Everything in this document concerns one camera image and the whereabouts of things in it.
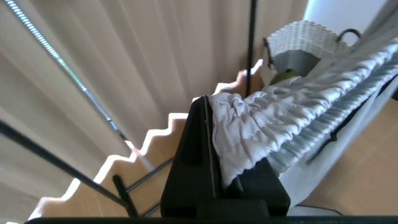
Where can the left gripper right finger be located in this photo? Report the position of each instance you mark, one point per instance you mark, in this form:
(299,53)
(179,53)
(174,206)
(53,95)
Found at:
(264,186)

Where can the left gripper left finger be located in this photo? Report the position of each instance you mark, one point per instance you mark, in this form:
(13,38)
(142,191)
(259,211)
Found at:
(192,174)

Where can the pale grey shorts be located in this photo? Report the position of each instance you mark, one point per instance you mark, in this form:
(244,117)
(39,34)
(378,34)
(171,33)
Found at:
(264,124)

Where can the black clothes rack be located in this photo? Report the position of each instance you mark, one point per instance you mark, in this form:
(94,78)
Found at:
(251,46)

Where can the white laundry basket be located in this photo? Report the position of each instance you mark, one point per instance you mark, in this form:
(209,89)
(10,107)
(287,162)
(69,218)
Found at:
(298,40)

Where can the green garment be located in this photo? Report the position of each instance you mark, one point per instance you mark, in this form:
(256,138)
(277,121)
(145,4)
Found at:
(284,76)

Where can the beige curtain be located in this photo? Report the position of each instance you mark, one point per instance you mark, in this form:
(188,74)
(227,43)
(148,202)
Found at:
(149,56)

